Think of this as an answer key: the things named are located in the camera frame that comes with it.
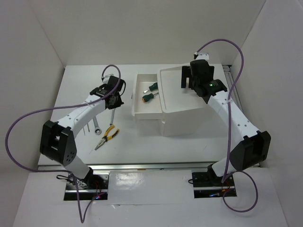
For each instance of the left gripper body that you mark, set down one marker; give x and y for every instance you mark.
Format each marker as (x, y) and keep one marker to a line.
(118, 102)

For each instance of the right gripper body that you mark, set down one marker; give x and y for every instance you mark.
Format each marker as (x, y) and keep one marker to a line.
(211, 70)

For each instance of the green stubby phillips screwdriver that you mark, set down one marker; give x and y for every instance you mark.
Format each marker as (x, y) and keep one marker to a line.
(149, 97)

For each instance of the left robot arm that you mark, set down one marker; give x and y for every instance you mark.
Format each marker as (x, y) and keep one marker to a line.
(58, 138)

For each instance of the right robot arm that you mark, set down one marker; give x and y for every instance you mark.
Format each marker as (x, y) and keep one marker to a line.
(248, 145)

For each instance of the small ratchet wrench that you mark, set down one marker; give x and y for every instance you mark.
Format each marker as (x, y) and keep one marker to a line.
(112, 117)

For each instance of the large ratchet wrench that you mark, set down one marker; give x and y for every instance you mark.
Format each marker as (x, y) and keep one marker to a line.
(97, 129)

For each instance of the yellow black pliers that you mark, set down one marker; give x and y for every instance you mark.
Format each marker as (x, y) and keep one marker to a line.
(107, 137)

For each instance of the white drawer cabinet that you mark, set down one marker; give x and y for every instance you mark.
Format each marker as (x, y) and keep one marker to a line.
(182, 109)

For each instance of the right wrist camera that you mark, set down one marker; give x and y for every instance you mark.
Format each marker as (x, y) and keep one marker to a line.
(201, 56)

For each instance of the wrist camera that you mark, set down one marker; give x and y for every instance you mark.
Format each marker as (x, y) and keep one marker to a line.
(106, 78)
(201, 56)

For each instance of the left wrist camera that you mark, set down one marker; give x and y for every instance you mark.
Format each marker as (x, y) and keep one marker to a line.
(106, 78)

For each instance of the right aluminium rail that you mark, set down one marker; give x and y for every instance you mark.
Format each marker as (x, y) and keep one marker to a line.
(230, 82)

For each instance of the aluminium rail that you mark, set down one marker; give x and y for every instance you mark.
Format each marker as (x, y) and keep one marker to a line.
(230, 82)
(130, 166)

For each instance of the front aluminium rail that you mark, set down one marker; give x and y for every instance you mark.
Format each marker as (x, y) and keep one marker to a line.
(130, 166)

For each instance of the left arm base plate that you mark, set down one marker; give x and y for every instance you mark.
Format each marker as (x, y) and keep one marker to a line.
(98, 188)

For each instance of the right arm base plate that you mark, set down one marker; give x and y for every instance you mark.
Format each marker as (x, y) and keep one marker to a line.
(204, 188)

